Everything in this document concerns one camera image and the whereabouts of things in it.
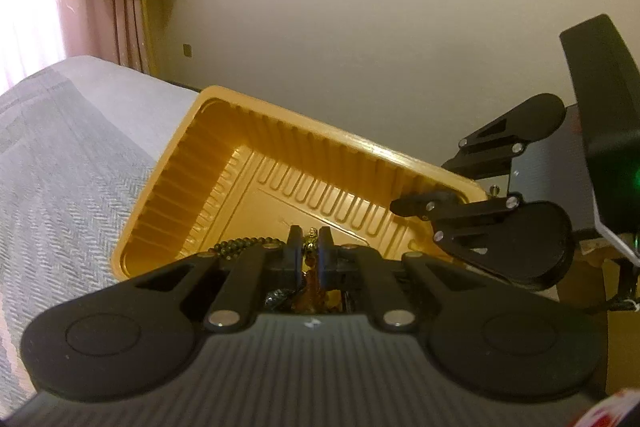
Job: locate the small brown wall socket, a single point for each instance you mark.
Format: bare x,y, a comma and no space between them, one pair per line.
187,50

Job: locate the brown cardboard box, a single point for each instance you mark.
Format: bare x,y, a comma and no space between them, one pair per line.
622,347

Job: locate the yellow plastic tray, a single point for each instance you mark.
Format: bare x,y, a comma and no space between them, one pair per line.
320,167

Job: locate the grey herringbone bedspread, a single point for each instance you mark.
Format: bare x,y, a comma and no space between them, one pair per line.
75,187

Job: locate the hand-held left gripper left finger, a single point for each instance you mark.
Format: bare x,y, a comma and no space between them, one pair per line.
296,257

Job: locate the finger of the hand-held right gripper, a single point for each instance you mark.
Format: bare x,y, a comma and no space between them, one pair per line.
450,207
490,146

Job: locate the red white packet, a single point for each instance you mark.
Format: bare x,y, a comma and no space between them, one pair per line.
610,412

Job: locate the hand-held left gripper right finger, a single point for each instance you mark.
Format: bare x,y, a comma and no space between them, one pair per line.
324,262

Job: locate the striped beige curtain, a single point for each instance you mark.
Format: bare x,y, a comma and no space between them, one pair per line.
132,32

